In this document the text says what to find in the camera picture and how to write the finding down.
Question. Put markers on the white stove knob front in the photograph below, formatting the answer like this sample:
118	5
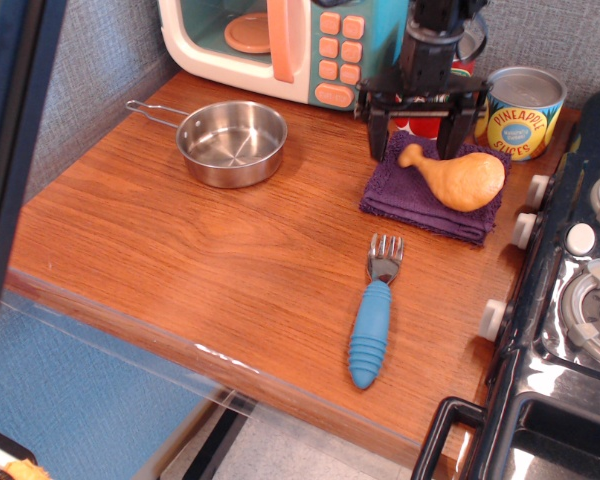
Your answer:
491	320

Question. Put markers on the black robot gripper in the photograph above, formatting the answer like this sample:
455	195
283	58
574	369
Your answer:
420	83

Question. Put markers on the black toy stove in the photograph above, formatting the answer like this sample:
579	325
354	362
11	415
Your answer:
541	419

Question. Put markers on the dark blurred foreground post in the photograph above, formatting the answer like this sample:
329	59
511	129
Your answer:
29	36

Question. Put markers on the blue handled fork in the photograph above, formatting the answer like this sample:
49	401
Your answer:
369	338

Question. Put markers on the folded purple cloth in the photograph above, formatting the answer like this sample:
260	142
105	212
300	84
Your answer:
402	194

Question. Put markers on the orange toy chicken leg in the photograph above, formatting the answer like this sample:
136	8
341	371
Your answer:
463	184

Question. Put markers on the white stove knob rear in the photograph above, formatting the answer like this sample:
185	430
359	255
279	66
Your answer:
536	191

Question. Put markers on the small steel pan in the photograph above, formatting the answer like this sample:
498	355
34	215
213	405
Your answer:
227	145

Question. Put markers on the white stove knob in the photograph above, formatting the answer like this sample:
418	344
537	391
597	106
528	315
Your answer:
491	320
523	230
536	191

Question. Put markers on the pineapple slices can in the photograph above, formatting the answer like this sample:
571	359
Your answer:
522	109

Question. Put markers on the white stove knob middle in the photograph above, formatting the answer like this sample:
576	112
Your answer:
523	230

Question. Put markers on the orange object bottom left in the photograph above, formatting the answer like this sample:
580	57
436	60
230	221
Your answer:
26	470

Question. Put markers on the tomato sauce can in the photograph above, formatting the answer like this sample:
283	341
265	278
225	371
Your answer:
429	127

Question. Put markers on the teal toy microwave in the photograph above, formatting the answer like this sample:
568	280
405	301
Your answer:
310	52

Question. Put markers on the clear acrylic table guard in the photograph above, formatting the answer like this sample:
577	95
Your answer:
275	407

